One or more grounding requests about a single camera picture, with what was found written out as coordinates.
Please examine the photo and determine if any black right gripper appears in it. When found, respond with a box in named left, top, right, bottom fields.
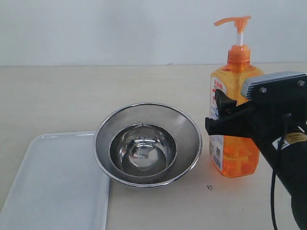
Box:
left=205, top=89, right=307, bottom=153

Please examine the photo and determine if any orange dish soap pump bottle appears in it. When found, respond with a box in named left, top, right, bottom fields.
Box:
left=209, top=16, right=264, bottom=178

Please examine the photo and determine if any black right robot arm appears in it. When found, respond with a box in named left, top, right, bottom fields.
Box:
left=205, top=90, right=307, bottom=230

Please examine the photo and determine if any steel mesh colander bowl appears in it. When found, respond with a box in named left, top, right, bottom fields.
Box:
left=93, top=103, right=202, bottom=190

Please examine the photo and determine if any small stainless steel bowl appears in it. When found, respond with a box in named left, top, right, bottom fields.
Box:
left=109, top=123, right=177, bottom=183

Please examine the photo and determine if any white plastic tray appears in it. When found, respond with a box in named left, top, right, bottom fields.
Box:
left=0, top=131, right=110, bottom=230

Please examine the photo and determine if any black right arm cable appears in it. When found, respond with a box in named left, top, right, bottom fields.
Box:
left=270, top=112, right=292, bottom=230

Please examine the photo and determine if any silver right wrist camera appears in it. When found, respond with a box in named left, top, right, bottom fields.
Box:
left=240, top=71, right=307, bottom=100

